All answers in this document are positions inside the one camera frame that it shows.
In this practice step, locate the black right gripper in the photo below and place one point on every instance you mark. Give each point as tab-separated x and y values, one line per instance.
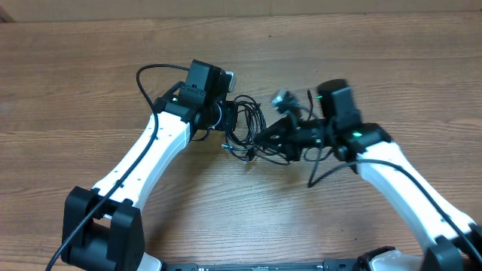
285	139

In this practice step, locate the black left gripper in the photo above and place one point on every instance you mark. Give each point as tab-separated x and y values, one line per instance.
229	123

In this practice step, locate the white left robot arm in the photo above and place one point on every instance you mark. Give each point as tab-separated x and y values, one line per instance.
102	226

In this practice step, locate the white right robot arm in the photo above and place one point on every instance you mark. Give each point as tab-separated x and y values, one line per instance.
449	238

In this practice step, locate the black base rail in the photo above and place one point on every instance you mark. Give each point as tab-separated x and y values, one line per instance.
271	265

